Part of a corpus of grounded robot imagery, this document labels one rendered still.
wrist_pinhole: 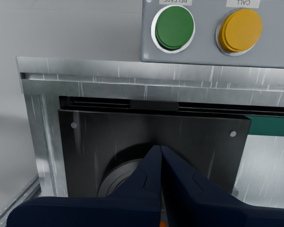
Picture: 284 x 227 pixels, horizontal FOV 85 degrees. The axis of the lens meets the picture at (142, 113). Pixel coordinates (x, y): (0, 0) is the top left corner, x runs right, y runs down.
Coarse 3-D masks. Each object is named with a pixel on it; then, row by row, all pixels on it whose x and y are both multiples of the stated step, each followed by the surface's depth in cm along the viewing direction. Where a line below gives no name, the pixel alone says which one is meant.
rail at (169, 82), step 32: (32, 64) 18; (64, 64) 18; (96, 64) 18; (128, 64) 18; (160, 64) 18; (192, 64) 18; (96, 96) 19; (128, 96) 19; (160, 96) 19; (192, 96) 19; (224, 96) 19; (256, 96) 19
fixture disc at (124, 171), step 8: (136, 152) 20; (144, 152) 20; (120, 160) 20; (128, 160) 19; (136, 160) 19; (112, 168) 19; (120, 168) 19; (128, 168) 19; (104, 176) 20; (112, 176) 19; (120, 176) 19; (128, 176) 19; (104, 184) 20; (112, 184) 20; (120, 184) 20; (160, 184) 19; (104, 192) 20; (160, 192) 20; (160, 200) 20
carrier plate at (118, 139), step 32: (64, 128) 20; (96, 128) 20; (128, 128) 19; (160, 128) 19; (192, 128) 19; (224, 128) 19; (64, 160) 21; (96, 160) 21; (192, 160) 21; (224, 160) 20; (96, 192) 23
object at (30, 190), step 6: (36, 180) 28; (24, 186) 26; (30, 186) 27; (36, 186) 26; (18, 192) 25; (24, 192) 25; (30, 192) 25; (36, 192) 27; (12, 198) 24; (18, 198) 24; (24, 198) 24; (30, 198) 26; (6, 204) 23; (12, 204) 23; (18, 204) 23; (0, 210) 22; (6, 210) 22; (0, 216) 21; (6, 216) 21; (0, 222) 20
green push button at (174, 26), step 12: (168, 12) 15; (180, 12) 15; (156, 24) 16; (168, 24) 16; (180, 24) 16; (192, 24) 16; (156, 36) 16; (168, 36) 16; (180, 36) 16; (168, 48) 17
